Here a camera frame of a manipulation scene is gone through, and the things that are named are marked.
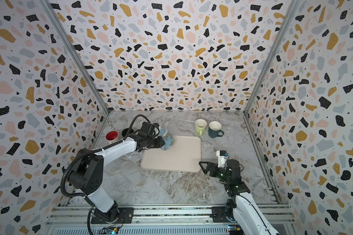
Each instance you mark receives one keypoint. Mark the light green mug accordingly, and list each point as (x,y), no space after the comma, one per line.
(200,126)

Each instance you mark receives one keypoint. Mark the circuit board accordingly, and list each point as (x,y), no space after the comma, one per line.
(110,231)
(235,230)

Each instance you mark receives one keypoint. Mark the dark green faceted mug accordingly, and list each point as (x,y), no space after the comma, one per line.
(215,130)

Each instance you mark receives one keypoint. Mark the left circuit board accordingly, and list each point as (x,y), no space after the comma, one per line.
(110,231)

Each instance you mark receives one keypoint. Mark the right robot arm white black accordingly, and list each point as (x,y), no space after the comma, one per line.
(241,206)

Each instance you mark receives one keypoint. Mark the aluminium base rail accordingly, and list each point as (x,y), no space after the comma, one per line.
(174,219)

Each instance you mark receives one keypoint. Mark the blue butterfly mug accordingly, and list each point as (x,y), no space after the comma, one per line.
(167,138)

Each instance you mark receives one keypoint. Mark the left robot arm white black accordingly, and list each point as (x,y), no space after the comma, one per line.
(84,175)

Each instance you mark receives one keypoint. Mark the black mug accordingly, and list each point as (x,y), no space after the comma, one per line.
(125,131)

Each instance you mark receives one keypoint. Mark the white cream mug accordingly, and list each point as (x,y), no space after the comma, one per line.
(111,136)

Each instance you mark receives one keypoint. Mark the beige plastic tray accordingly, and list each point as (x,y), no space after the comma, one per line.
(183,156)

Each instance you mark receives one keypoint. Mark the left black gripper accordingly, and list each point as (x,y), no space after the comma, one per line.
(161,142)

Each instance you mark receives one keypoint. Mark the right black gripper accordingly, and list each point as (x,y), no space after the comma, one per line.
(214,168)

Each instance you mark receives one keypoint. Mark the right circuit board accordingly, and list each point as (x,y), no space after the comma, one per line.
(235,230)

